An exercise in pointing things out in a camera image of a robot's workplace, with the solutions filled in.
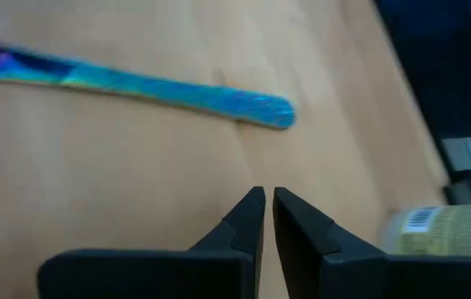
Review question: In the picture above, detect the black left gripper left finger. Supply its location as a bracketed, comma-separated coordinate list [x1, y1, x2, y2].
[37, 185, 267, 299]

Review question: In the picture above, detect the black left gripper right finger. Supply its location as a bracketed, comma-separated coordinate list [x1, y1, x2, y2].
[272, 186, 471, 299]

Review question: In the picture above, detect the iridescent rainbow table knife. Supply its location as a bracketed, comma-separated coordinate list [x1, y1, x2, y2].
[0, 36, 297, 130]

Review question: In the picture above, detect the clear plastic bottle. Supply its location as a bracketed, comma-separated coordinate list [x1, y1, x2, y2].
[379, 202, 471, 257]

